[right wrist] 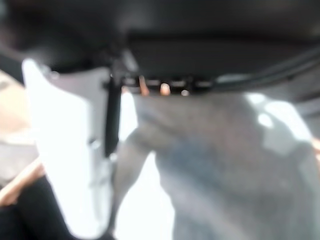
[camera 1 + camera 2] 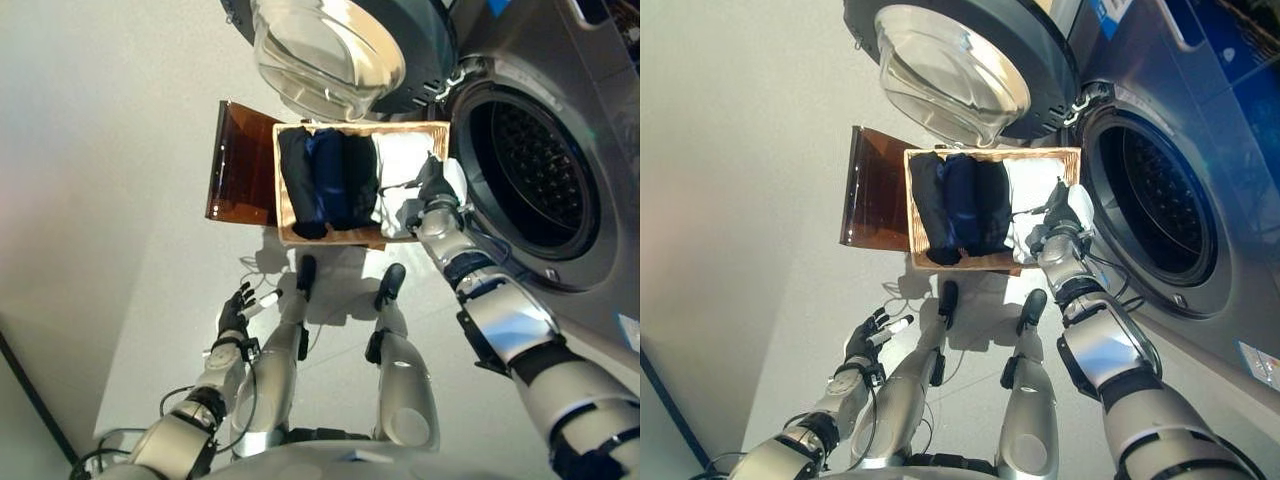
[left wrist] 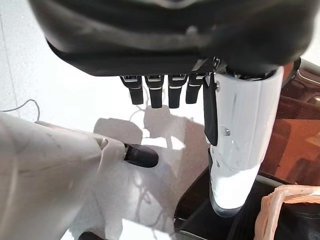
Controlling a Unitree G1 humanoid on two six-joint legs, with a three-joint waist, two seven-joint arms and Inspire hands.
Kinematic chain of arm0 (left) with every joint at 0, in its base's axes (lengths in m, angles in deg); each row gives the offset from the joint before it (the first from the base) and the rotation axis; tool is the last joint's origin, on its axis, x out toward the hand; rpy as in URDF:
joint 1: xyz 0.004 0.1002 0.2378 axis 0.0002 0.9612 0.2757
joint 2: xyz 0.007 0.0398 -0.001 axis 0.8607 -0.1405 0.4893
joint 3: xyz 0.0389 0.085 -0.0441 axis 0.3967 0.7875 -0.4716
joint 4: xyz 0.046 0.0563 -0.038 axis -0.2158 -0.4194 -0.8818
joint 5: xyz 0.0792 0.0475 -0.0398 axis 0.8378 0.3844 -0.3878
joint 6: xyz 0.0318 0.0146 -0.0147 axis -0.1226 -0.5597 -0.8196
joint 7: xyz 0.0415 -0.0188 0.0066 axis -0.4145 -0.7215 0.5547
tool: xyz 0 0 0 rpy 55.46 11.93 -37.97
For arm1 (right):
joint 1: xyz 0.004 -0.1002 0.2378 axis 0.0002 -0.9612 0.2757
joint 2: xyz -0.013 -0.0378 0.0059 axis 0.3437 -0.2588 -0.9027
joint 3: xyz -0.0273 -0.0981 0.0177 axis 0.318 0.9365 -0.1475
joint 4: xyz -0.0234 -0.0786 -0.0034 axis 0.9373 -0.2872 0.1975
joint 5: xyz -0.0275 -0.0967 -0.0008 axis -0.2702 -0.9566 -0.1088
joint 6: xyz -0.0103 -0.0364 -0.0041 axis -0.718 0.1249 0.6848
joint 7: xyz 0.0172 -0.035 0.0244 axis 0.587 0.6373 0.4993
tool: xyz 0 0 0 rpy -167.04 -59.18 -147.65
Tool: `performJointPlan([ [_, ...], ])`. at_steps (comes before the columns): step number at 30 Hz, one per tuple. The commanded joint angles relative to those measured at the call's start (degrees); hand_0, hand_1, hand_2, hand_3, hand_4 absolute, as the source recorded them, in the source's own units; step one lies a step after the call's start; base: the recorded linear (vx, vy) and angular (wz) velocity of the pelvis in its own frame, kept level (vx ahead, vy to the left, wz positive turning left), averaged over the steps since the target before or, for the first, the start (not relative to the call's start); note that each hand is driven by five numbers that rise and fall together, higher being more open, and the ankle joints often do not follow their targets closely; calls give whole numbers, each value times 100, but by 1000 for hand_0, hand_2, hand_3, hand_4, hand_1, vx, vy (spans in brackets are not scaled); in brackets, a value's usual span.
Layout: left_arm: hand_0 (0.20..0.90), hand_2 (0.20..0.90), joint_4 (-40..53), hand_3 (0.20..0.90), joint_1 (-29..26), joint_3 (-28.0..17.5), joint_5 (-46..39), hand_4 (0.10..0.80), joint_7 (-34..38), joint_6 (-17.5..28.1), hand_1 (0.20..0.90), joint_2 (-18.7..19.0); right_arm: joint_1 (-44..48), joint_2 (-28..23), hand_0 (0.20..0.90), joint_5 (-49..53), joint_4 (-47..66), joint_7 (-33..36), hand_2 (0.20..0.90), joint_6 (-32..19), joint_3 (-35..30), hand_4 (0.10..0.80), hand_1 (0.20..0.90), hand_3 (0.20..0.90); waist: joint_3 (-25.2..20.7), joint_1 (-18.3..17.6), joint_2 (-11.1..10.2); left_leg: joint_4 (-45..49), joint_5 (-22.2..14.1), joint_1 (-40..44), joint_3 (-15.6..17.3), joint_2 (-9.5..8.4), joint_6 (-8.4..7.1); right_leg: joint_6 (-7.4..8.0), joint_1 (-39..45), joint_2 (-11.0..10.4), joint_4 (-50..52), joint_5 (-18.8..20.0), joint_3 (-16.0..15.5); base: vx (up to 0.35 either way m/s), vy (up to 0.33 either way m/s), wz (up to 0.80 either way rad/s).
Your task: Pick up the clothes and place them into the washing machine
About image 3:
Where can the black robot left foot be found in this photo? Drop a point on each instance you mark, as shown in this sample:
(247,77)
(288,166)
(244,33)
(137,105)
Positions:
(142,156)

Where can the black robot right foot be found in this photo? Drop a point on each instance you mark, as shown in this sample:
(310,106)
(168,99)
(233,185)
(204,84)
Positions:
(95,237)

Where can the brown translucent stand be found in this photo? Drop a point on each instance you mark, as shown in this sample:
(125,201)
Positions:
(295,140)

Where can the black robot foot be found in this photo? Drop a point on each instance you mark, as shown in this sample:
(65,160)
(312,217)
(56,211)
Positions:
(95,237)
(142,156)

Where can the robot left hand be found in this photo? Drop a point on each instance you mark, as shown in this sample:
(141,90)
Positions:
(150,37)

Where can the wicker laundry basket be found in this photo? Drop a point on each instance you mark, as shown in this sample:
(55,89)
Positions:
(272,212)

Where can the black garment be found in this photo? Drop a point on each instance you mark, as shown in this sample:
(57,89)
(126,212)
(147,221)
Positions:
(305,225)

